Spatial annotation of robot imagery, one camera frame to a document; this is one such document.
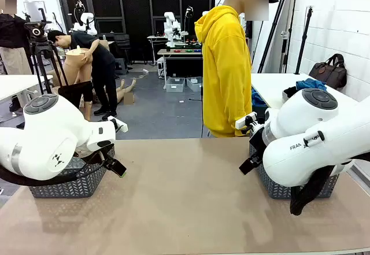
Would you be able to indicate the grey plastic lattice basket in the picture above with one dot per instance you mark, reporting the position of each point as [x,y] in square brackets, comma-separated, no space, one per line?
[72,185]
[274,190]

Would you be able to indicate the clear storage box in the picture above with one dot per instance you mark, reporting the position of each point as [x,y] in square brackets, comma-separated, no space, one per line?
[174,85]
[194,84]

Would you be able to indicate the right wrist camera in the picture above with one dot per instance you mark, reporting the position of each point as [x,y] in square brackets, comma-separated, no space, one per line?
[245,121]

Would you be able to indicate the person in yellow hoodie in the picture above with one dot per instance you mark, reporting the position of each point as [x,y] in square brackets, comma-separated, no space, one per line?
[225,78]

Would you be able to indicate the black camera tripod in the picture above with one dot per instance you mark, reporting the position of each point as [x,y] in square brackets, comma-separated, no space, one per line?
[43,48]

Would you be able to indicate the black light stand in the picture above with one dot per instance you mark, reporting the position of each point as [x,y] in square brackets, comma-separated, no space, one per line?
[303,41]

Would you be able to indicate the bystander with black hair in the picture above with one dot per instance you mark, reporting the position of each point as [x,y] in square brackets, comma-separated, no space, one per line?
[11,35]

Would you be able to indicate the white table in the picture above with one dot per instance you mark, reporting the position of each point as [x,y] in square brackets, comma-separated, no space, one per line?
[17,85]
[269,87]

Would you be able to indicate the background work table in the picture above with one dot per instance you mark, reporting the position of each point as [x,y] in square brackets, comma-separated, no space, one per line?
[179,53]

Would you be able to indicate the blue clothes pile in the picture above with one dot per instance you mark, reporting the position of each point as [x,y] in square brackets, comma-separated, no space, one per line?
[257,99]

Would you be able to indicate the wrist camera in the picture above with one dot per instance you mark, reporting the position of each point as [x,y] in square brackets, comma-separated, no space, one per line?
[245,121]
[121,127]

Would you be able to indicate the black tripod stand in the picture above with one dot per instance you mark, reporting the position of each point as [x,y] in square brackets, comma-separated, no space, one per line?
[273,26]

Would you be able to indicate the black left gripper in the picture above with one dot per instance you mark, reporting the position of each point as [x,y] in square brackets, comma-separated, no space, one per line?
[105,144]

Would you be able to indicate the brown leather bag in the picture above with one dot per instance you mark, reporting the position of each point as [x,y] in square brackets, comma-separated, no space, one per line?
[329,71]

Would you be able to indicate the bystander in dark shirt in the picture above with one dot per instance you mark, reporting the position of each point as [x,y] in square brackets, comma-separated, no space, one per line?
[101,64]

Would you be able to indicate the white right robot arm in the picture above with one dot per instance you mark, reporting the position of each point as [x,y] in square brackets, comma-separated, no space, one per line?
[303,162]

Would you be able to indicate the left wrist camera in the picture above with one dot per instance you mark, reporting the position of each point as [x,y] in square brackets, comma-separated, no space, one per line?
[121,127]

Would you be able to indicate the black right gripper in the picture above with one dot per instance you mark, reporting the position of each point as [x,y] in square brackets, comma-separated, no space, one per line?
[256,146]

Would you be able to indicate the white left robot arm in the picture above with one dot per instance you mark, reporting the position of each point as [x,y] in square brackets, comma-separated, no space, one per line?
[43,139]

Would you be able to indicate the black office chair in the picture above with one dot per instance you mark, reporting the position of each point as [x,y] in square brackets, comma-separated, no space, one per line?
[122,47]

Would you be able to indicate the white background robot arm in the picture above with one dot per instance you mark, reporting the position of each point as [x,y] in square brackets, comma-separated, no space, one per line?
[170,29]

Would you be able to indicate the person's right forearm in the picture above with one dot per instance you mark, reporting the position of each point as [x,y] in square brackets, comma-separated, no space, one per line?
[241,110]

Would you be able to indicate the beige mannequin lower body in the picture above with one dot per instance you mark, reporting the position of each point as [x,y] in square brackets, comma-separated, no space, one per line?
[78,67]

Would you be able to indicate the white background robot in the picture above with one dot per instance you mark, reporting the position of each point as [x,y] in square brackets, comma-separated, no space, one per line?
[86,20]

